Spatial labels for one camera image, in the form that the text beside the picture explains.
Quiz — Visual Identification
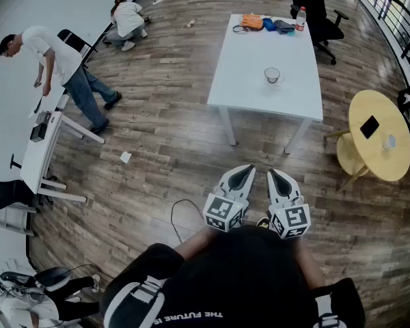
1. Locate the metal stepladder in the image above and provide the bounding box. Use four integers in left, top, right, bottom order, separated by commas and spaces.
0, 202, 38, 238

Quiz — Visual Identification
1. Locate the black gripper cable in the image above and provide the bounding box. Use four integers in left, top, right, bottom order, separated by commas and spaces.
170, 199, 206, 245

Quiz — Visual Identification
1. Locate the clear plastic water bottle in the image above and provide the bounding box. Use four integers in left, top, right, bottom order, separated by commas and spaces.
295, 6, 308, 33

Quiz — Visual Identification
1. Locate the black folding chair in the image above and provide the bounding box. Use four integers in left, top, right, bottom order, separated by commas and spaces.
57, 29, 98, 68

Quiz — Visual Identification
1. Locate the person's right forearm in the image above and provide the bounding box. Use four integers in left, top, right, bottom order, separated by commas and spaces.
298, 236, 326, 290

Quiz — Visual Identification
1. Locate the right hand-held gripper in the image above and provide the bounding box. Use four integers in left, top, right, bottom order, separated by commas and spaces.
266, 168, 311, 241

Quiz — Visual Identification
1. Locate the grey backpack shoulder strap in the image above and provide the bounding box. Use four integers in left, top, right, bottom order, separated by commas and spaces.
312, 294, 349, 328
104, 274, 165, 328

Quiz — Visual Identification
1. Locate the black smartphone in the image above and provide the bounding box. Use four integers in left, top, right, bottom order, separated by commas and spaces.
359, 115, 381, 140

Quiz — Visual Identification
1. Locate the grey cloth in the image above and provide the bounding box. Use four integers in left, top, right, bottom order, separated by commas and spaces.
273, 18, 297, 36

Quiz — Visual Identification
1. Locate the white rectangular table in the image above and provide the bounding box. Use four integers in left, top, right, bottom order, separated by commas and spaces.
207, 14, 325, 155

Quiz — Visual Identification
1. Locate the black metal railing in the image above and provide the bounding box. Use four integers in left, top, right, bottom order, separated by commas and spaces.
348, 0, 410, 61

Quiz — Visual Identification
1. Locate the round wooden side table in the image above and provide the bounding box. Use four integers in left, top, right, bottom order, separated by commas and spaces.
323, 90, 410, 191

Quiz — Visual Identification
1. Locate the white desk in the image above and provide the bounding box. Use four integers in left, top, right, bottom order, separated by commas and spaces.
19, 109, 106, 204

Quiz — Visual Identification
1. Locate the black device box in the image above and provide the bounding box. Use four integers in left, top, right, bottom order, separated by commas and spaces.
29, 111, 52, 144

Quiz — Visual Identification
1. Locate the orange bag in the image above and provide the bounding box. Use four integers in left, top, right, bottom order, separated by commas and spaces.
232, 14, 264, 33

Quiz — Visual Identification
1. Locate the person's left forearm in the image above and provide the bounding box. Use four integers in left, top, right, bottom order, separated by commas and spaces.
174, 225, 220, 261

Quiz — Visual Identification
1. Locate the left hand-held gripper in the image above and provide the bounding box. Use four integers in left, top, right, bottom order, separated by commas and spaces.
202, 164, 257, 234

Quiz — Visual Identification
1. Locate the person's black t-shirt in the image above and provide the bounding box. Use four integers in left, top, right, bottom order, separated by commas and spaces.
98, 225, 366, 328

